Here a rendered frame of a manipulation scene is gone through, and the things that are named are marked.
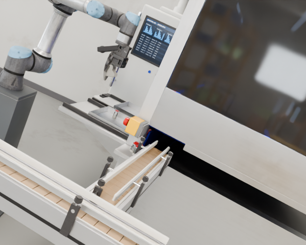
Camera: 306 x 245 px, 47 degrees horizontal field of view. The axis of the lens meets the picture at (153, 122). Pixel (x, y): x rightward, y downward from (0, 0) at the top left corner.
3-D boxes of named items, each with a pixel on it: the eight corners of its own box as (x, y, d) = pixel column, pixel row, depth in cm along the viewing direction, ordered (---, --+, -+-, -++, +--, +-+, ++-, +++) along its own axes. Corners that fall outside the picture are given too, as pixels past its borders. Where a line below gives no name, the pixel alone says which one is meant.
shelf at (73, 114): (171, 130, 237) (172, 127, 236) (139, 153, 170) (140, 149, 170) (110, 98, 246) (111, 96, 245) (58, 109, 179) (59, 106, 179)
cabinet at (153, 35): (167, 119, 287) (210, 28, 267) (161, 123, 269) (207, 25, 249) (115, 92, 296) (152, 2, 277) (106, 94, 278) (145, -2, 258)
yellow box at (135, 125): (142, 135, 165) (148, 122, 163) (137, 138, 158) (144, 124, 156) (128, 128, 166) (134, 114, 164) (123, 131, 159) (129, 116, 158)
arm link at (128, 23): (132, 12, 178) (144, 18, 174) (124, 33, 181) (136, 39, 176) (123, 8, 171) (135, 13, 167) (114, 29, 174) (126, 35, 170)
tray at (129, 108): (171, 128, 232) (173, 124, 231) (161, 135, 207) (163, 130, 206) (127, 105, 238) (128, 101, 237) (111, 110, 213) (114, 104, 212)
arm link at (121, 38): (116, 30, 172) (122, 32, 180) (112, 39, 173) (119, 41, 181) (129, 37, 171) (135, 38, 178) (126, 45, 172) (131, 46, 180)
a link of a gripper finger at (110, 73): (110, 84, 178) (116, 67, 175) (100, 79, 179) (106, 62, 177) (112, 84, 181) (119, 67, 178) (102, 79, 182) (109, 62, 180)
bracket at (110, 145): (123, 162, 186) (132, 141, 183) (121, 164, 183) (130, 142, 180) (70, 133, 192) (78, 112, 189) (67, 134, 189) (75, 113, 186)
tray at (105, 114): (157, 137, 200) (160, 132, 199) (144, 148, 175) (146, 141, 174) (106, 111, 206) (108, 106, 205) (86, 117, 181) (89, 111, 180)
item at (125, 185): (139, 158, 169) (152, 130, 165) (167, 174, 166) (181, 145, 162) (66, 214, 104) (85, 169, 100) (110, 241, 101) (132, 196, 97)
